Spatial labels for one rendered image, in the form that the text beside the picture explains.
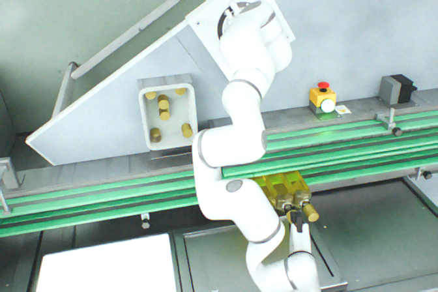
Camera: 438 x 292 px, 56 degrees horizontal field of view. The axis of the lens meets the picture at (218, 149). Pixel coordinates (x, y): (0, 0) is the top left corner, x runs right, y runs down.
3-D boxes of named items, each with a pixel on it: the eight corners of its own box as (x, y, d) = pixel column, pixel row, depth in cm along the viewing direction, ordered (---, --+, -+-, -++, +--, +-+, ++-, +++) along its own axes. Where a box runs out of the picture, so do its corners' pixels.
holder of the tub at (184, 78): (148, 150, 148) (150, 162, 141) (137, 79, 133) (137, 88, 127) (195, 143, 150) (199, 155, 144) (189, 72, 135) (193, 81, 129)
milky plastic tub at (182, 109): (146, 139, 145) (147, 152, 137) (136, 79, 133) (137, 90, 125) (195, 131, 147) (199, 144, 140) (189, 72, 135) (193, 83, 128)
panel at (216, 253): (42, 259, 135) (20, 358, 106) (39, 253, 133) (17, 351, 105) (304, 212, 147) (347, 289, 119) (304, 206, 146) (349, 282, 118)
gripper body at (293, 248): (313, 278, 111) (308, 247, 120) (317, 251, 105) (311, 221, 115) (285, 277, 111) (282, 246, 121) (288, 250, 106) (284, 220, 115)
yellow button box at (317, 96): (307, 105, 151) (315, 114, 145) (309, 86, 147) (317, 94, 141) (326, 102, 152) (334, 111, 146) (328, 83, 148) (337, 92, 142)
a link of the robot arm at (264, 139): (210, 86, 92) (181, 128, 83) (261, 72, 84) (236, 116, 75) (238, 132, 99) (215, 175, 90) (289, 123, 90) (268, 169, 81)
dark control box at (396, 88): (377, 95, 155) (389, 105, 148) (380, 75, 151) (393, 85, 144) (397, 92, 156) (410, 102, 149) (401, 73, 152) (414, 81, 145)
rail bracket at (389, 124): (371, 118, 144) (392, 137, 133) (374, 99, 140) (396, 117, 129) (381, 116, 145) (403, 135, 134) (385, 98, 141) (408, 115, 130)
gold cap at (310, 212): (310, 201, 126) (315, 210, 122) (315, 208, 128) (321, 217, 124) (300, 208, 127) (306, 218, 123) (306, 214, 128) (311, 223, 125)
